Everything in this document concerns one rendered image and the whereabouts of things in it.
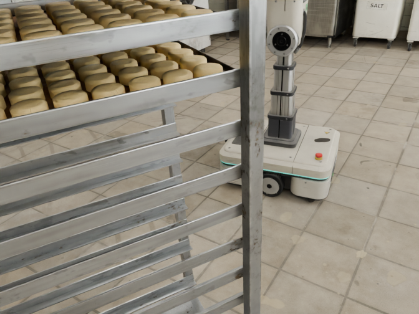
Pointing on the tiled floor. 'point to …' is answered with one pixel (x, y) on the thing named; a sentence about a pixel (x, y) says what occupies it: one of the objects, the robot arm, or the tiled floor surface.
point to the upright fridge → (327, 18)
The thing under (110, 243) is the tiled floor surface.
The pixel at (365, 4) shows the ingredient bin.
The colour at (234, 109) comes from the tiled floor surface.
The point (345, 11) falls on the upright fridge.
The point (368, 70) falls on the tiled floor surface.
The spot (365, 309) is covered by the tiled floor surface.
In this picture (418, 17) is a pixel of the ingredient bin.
